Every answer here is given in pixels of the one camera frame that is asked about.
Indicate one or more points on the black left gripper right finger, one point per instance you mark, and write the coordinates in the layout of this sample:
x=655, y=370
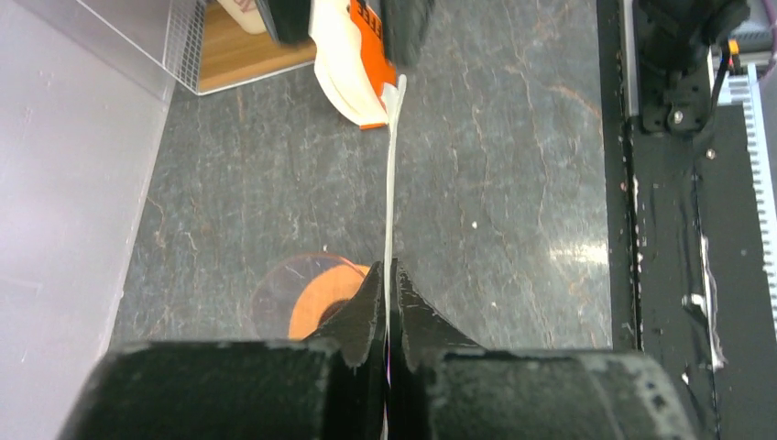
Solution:
x=444, y=385

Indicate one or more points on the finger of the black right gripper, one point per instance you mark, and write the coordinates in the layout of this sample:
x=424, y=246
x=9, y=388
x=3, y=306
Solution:
x=405, y=24
x=286, y=21

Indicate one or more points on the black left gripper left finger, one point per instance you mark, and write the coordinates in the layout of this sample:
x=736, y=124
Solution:
x=329, y=385

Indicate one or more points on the orange coffee filter box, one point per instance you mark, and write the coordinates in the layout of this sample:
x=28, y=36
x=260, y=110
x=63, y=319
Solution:
x=351, y=64

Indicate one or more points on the white paper coffee filter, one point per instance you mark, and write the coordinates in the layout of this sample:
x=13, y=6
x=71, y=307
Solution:
x=391, y=200

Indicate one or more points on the clear pink glass dripper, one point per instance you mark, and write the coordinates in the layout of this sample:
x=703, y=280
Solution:
x=269, y=309

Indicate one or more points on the white wire shelf rack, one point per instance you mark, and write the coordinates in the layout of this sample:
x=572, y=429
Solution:
x=159, y=44

